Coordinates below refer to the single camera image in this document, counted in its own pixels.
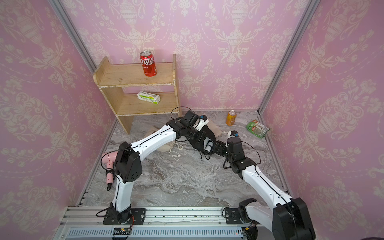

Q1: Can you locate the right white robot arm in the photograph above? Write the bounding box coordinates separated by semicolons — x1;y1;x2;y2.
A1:
212;137;316;240

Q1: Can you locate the pink hair dryer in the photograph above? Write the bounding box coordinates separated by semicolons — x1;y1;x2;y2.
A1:
101;151;118;191

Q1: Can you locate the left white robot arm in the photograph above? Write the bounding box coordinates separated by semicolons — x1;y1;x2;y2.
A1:
106;111;209;224

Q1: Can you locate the white green small box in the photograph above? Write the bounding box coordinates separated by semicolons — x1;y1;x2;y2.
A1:
137;91;161;105

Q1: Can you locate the wooden two-tier shelf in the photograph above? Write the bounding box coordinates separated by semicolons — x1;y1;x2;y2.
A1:
93;54;181;134

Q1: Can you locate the green snack packet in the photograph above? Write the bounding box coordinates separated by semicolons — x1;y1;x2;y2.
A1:
246;120;270;139

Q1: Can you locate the beige pouch under black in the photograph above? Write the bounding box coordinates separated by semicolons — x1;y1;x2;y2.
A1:
207;119;228;138

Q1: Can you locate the white hair dryer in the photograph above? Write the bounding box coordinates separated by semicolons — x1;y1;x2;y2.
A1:
203;138;214;155

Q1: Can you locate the orange drink can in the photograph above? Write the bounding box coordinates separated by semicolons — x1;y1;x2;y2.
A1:
226;110;237;126

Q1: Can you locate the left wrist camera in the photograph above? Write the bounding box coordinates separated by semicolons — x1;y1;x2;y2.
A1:
196;115;209;131

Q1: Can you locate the black drawstring pouch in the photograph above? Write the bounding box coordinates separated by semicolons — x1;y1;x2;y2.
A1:
188;126;227;160

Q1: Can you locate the red cola can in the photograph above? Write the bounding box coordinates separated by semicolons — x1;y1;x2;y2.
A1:
140;50;157;77

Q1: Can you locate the beige linen drawstring bag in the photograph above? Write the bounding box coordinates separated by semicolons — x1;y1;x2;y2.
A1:
144;126;183;161

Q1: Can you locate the aluminium front rail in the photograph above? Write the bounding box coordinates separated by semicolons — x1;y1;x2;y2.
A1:
53;205;316;240

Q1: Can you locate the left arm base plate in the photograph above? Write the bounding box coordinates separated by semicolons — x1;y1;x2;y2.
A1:
103;207;146;225

